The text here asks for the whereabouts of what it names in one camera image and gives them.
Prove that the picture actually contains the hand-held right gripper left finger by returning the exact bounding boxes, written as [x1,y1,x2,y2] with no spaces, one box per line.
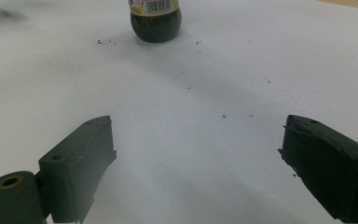
[38,115,117,224]

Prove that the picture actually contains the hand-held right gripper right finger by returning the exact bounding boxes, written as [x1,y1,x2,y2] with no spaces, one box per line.
[278,114,358,224]

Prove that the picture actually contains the dark sauce bottle copper cap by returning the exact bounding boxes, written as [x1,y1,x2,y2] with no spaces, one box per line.
[128,0,183,44]

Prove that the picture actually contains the white board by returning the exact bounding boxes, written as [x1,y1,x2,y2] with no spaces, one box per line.
[0,0,358,224]

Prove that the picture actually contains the wooden table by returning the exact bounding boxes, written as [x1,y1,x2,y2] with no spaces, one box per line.
[316,0,358,12]

